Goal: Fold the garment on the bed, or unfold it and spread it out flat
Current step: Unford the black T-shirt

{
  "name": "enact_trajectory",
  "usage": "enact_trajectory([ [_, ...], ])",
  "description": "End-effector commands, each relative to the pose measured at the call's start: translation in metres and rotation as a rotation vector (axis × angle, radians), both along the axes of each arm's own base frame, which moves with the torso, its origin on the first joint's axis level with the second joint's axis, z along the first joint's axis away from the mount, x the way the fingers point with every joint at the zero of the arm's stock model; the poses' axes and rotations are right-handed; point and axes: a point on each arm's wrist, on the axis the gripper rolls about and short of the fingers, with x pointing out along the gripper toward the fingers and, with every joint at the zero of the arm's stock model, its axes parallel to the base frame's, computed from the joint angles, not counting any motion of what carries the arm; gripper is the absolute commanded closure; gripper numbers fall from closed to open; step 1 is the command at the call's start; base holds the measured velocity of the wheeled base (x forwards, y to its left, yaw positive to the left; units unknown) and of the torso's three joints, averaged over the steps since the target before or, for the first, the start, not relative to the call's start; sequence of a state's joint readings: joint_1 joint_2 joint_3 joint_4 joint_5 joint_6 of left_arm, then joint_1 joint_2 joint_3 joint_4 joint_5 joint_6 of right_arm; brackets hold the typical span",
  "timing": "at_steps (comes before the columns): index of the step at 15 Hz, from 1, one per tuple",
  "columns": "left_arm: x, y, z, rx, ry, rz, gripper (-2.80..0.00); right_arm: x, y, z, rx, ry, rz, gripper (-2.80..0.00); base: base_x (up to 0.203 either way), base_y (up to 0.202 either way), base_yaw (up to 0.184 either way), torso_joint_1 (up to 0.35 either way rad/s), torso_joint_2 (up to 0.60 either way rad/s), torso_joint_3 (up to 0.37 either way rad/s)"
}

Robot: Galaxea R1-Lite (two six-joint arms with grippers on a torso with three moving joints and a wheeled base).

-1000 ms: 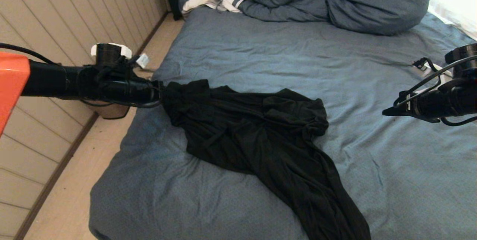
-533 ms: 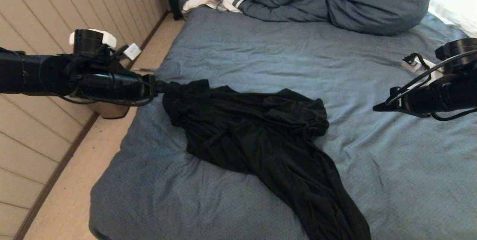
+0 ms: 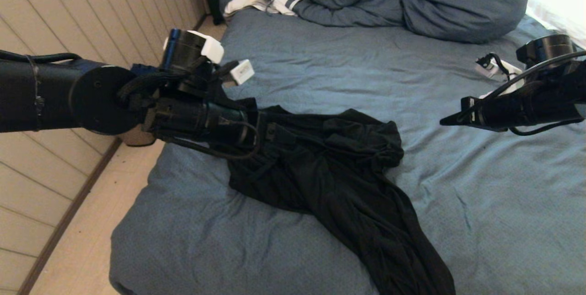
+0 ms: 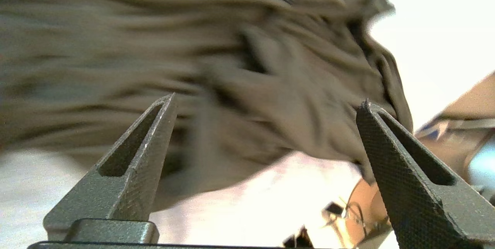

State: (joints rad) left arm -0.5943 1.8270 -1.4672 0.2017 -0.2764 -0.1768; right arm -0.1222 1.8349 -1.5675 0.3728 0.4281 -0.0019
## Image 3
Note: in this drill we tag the white pillow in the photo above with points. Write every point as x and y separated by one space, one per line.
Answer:
561 13

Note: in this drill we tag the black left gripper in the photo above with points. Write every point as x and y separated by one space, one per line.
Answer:
201 123

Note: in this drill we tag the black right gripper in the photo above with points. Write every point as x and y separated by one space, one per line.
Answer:
522 109

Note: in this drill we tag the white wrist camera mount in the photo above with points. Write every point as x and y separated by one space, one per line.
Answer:
213 50
496 68

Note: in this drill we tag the blue bed sheet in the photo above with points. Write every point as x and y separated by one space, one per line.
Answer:
343 57

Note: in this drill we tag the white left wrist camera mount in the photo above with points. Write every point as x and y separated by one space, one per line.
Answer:
213 50

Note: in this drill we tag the black moon print T-shirt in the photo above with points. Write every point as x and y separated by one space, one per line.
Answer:
339 185

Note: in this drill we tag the brown trash bin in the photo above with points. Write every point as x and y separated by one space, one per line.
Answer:
137 138

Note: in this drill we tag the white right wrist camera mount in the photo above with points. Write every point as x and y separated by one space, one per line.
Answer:
496 68

